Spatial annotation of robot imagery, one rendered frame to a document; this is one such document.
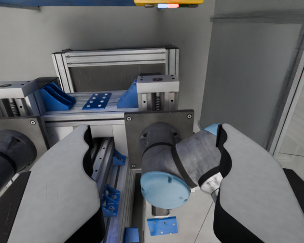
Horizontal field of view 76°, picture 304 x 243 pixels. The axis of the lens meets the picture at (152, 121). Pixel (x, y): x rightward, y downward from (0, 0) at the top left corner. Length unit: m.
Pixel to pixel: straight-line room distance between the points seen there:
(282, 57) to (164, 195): 0.61
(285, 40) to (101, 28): 1.21
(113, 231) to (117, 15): 1.37
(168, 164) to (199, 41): 1.29
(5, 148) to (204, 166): 0.57
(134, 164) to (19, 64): 1.42
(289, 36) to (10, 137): 0.94
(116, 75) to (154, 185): 1.08
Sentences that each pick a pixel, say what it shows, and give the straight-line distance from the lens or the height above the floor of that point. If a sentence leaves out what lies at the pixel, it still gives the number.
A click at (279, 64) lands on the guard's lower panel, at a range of 0.84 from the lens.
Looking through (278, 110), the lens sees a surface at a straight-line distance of 0.81.
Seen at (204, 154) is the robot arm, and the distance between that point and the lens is 0.45.
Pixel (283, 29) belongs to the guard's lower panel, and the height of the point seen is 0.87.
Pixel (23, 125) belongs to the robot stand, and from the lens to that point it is 0.74.
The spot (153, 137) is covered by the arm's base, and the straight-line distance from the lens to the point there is 0.58.
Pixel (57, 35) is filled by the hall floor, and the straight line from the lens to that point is 1.73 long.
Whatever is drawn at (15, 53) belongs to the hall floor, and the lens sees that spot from 1.90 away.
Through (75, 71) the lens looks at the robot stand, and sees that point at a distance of 1.51.
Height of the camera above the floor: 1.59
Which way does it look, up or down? 63 degrees down
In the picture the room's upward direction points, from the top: 178 degrees clockwise
